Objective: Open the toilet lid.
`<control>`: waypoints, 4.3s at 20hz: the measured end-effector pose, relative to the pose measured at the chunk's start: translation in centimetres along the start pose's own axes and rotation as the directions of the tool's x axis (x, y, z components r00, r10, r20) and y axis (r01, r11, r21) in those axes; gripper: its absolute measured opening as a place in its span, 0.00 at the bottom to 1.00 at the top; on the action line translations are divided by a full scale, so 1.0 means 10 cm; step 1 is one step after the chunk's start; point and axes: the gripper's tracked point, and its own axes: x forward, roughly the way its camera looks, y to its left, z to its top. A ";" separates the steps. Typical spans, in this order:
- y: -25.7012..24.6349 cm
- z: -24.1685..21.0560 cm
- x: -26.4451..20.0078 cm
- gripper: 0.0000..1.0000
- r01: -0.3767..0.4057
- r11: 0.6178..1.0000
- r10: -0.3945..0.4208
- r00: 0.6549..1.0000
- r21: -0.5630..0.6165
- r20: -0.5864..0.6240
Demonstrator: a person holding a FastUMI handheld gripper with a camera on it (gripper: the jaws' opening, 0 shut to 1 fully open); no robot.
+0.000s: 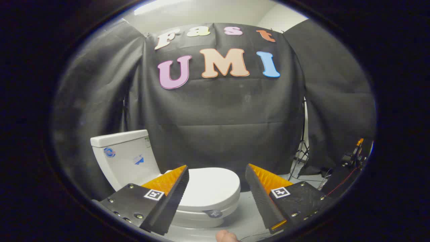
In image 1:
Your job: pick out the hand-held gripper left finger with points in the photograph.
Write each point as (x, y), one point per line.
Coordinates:
(174, 198)

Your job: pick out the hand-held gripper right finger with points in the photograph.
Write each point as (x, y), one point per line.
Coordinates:
(258, 198)

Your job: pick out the white toilet lid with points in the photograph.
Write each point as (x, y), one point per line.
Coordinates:
(210, 186)

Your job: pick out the dark round lid tab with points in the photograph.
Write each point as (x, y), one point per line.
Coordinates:
(212, 213)

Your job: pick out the white toilet seat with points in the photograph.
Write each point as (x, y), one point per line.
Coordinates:
(231, 209)

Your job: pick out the white toilet with tank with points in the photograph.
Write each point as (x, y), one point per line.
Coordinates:
(126, 158)

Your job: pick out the black tripod stand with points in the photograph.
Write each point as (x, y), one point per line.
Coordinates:
(303, 141)

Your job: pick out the black device with orange part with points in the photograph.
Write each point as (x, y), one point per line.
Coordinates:
(346, 171)

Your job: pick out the black backdrop cloth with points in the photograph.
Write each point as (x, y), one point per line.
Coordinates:
(218, 114)

